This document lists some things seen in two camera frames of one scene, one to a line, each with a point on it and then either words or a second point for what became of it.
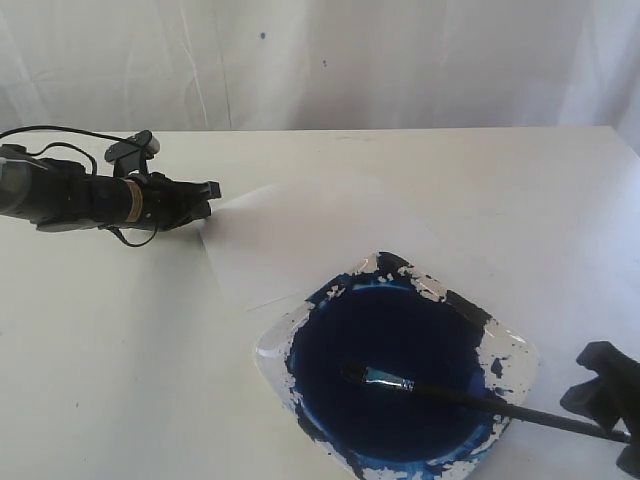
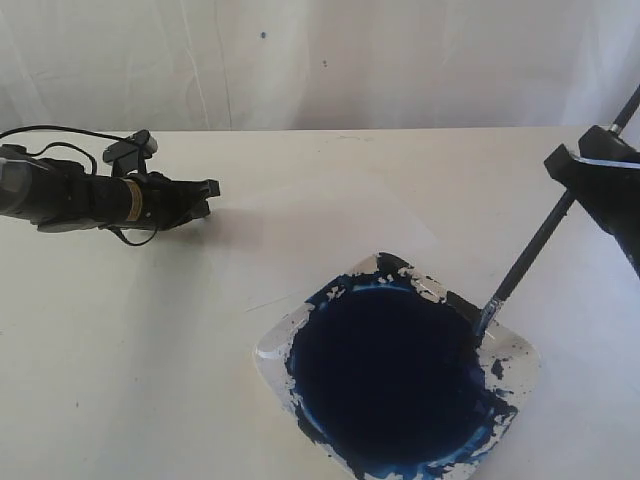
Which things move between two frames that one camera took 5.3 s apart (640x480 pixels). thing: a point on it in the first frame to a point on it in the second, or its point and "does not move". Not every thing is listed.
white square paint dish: (391, 315) does not move
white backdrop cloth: (171, 65) does not move
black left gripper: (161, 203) does not move
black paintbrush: (555, 419) to (543, 236)
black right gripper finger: (615, 393) to (609, 190)
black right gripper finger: (629, 459) to (601, 143)
